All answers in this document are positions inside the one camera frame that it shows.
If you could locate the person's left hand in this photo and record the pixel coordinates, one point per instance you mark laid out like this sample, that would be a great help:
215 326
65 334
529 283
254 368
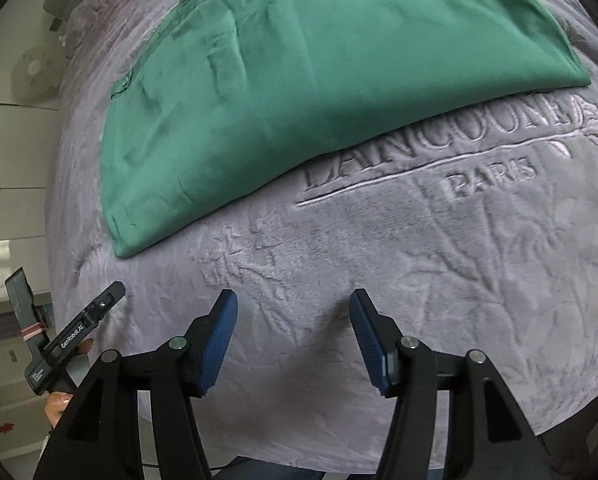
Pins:
59 407

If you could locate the white round fan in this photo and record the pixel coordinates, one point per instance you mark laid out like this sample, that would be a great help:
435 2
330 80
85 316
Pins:
34 72

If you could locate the green button-up work jacket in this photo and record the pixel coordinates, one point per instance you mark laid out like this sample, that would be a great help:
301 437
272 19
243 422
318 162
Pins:
304 85

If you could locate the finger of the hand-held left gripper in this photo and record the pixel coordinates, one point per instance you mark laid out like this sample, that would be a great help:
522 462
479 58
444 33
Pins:
108 296
21 300

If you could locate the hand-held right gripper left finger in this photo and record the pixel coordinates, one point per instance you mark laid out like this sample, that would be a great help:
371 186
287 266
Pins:
216 345

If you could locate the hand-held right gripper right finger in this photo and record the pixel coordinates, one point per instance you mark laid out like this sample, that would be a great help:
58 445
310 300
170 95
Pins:
371 345

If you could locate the grey plush embossed blanket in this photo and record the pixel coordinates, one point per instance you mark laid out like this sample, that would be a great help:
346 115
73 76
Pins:
379 240

